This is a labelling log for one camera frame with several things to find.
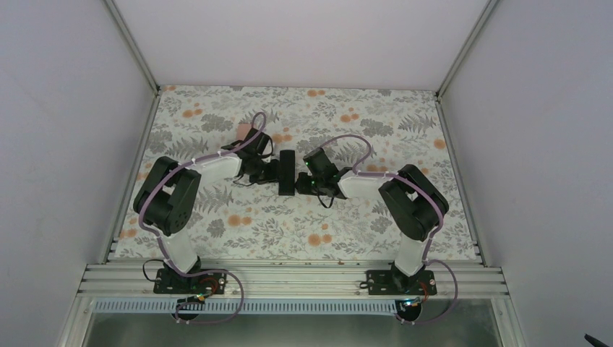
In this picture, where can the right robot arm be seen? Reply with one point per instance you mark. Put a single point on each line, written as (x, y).
(414, 203)

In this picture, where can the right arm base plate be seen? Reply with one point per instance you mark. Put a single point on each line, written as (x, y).
(386, 283)

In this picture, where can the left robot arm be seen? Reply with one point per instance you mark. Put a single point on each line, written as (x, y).
(166, 199)

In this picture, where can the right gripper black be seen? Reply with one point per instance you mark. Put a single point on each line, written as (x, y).
(302, 189)

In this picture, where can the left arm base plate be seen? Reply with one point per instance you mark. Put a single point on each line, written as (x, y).
(169, 282)

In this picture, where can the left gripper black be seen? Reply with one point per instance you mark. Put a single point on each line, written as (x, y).
(272, 177)

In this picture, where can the aluminium rail base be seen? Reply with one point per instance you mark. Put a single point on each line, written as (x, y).
(283, 287)

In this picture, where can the pink glasses case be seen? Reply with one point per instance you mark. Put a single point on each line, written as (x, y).
(243, 130)

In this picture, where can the black glasses case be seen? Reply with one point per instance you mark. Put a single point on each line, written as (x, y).
(286, 173)

